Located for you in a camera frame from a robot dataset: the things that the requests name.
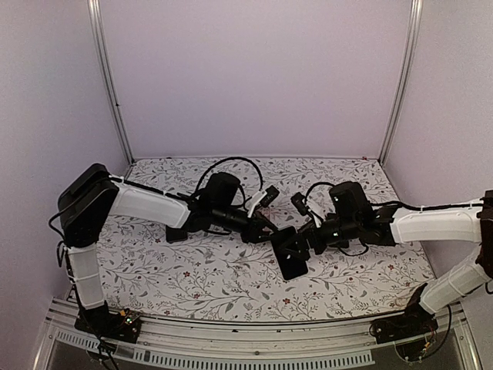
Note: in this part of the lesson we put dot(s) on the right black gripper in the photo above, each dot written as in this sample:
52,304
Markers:
320,247

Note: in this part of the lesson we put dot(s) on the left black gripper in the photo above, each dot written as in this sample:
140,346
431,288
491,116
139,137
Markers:
256,230

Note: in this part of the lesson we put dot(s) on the black phone teal edge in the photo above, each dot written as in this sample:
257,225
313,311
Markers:
291,251

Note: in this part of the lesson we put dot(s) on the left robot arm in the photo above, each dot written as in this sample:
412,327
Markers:
96,195

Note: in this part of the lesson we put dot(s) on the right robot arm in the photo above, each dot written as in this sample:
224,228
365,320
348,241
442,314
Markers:
393,222

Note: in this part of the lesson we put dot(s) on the floral patterned table mat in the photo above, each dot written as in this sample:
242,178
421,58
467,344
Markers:
217,278

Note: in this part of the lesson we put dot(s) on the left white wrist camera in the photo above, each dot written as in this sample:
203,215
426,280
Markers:
263,198

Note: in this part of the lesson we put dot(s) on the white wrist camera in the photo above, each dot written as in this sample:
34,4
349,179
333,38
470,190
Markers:
263,198
307,207

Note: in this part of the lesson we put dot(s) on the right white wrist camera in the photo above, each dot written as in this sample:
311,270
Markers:
307,207

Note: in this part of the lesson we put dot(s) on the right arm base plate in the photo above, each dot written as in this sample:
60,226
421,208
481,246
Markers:
402,326

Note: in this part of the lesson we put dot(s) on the front aluminium rail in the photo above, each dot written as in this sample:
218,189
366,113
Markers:
269,341

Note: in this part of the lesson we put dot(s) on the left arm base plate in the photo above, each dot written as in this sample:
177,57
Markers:
107,325

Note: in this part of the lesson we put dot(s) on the right aluminium frame post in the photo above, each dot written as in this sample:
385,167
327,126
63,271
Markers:
411,42

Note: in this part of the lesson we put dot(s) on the aluminium frame post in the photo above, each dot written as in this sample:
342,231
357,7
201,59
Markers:
95,19
411,42

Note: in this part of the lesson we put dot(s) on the left aluminium frame post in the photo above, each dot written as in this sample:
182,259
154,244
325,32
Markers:
95,19

